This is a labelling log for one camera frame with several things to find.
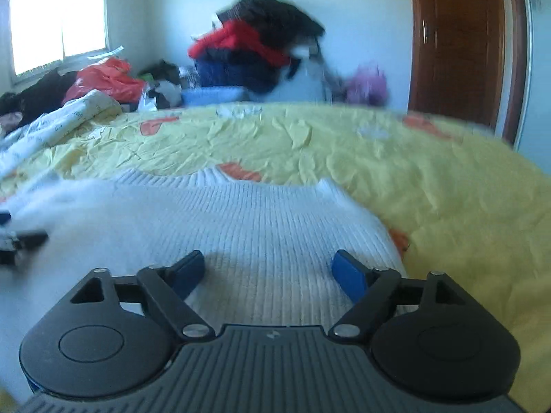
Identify pink plastic bag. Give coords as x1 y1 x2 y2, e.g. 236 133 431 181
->
345 65 388 107

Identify white printed quilt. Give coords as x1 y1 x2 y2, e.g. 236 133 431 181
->
1 89 122 179

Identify brown wooden door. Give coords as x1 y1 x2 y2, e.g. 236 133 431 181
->
409 0 529 143

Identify light blue knit garment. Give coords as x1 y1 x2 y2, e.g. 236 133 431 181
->
181 87 250 107

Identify red plastic bag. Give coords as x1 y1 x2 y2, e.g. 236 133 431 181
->
63 57 146 104

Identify pile of dark clothes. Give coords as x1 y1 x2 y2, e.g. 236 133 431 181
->
188 0 325 95

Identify white knit sweater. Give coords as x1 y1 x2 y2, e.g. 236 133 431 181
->
1 168 404 402

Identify window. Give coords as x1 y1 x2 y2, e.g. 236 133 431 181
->
8 0 107 76

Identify yellow cartoon bed sheet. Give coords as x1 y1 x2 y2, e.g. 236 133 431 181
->
1 104 550 412

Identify black garment by window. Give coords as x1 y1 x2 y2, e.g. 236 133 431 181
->
0 69 77 127

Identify red jacket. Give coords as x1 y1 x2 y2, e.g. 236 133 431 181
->
188 20 290 67

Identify black and white crumpled clothes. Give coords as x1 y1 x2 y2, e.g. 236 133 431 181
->
137 80 182 112

